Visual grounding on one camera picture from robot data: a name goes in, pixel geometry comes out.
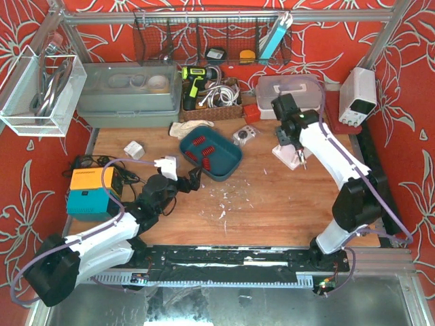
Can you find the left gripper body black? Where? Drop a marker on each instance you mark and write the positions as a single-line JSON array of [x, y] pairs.
[[189, 180]]

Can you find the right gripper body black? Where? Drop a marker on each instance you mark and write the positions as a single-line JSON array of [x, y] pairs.
[[290, 141]]

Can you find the large red spring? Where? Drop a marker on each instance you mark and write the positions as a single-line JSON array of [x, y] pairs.
[[199, 140]]

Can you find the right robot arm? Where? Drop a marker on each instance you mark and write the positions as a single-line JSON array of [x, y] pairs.
[[355, 207]]

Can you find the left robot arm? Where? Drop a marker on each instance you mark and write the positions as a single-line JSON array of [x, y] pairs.
[[62, 263]]

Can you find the white peg board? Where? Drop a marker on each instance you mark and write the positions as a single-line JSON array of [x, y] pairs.
[[287, 155]]

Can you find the white plastic toolbox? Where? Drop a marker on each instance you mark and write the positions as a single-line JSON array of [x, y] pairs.
[[305, 92]]

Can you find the teal plastic tray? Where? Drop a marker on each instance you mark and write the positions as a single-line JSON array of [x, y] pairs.
[[215, 154]]

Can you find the red orange socket cube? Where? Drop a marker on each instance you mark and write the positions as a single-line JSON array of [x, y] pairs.
[[251, 113]]

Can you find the red mat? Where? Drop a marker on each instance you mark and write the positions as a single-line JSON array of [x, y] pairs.
[[332, 111]]

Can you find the white work glove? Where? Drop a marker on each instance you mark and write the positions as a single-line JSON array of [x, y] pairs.
[[180, 129]]

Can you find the white power adapter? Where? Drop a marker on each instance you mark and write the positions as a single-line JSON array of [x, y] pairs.
[[134, 150]]

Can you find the wicker basket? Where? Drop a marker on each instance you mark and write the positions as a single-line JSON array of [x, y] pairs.
[[213, 114]]

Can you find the white power supply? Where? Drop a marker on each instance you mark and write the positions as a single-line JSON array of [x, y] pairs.
[[357, 97]]

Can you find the blue white box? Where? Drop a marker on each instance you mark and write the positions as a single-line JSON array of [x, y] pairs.
[[269, 43]]

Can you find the orange teal device box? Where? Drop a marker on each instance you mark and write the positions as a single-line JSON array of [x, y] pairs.
[[87, 200]]

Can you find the green yellow power drill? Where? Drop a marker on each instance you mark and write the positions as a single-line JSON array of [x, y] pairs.
[[197, 77]]

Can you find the grey plastic storage box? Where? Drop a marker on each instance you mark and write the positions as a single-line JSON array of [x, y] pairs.
[[128, 95]]

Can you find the clear acrylic box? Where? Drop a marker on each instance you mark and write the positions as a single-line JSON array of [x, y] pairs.
[[43, 95]]

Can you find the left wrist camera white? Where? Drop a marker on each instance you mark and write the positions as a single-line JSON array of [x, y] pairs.
[[168, 167]]

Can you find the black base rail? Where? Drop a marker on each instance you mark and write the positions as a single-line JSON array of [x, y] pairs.
[[166, 264]]

